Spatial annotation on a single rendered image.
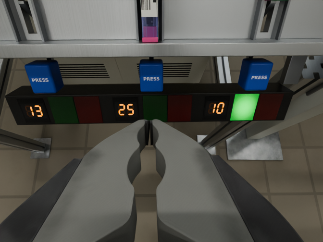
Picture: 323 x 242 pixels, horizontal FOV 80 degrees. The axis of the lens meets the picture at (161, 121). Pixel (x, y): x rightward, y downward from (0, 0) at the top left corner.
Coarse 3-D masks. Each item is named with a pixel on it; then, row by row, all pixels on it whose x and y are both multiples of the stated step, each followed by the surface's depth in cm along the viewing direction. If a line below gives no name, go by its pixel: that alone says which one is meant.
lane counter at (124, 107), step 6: (114, 102) 23; (120, 102) 23; (126, 102) 23; (132, 102) 23; (114, 108) 23; (120, 108) 23; (126, 108) 23; (132, 108) 24; (114, 114) 24; (120, 114) 24; (126, 114) 24; (132, 114) 24; (138, 114) 24; (120, 120) 24; (126, 120) 24; (132, 120) 24
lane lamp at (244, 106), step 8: (240, 96) 23; (248, 96) 23; (256, 96) 23; (240, 104) 24; (248, 104) 24; (256, 104) 24; (232, 112) 24; (240, 112) 24; (248, 112) 24; (232, 120) 25; (240, 120) 25
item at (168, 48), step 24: (0, 48) 17; (24, 48) 17; (48, 48) 17; (72, 48) 17; (96, 48) 17; (120, 48) 17; (144, 48) 17; (168, 48) 17; (192, 48) 17; (216, 48) 17; (240, 48) 17; (264, 48) 17; (288, 48) 18; (312, 48) 18
